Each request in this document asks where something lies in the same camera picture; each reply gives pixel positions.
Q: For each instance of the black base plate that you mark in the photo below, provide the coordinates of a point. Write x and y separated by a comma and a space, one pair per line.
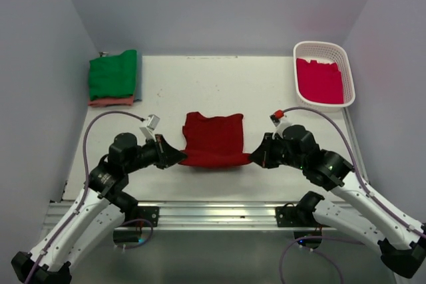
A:
140, 215
290, 215

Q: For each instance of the aluminium mounting rail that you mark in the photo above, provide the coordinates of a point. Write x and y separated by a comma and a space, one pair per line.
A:
215, 216

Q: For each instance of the green folded t-shirt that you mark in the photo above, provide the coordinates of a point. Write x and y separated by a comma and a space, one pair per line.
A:
113, 76

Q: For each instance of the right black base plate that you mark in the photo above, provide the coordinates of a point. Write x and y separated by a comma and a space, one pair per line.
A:
290, 215

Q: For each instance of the magenta t-shirt in basket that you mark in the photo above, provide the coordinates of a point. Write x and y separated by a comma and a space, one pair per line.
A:
319, 82

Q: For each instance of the pink folded t-shirt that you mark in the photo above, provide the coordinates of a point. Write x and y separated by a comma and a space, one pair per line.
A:
110, 101

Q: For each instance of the white plastic basket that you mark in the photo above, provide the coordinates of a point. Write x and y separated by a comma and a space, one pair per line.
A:
325, 52

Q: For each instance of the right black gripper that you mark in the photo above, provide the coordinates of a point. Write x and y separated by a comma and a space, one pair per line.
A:
263, 155

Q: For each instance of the dark red t-shirt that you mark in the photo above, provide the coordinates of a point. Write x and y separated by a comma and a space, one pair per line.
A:
214, 143

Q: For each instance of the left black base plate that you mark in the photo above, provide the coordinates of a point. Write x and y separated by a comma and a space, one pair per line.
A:
140, 215

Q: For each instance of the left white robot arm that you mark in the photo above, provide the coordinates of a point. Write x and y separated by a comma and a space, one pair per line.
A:
101, 206

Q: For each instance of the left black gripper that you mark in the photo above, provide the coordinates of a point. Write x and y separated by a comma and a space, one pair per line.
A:
167, 155

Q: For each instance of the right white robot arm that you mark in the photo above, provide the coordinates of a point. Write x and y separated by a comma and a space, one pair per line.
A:
397, 238

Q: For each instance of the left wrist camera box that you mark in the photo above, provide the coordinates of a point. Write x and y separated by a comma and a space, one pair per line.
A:
148, 127

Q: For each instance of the grey-blue folded t-shirt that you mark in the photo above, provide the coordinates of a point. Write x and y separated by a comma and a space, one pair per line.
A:
138, 88

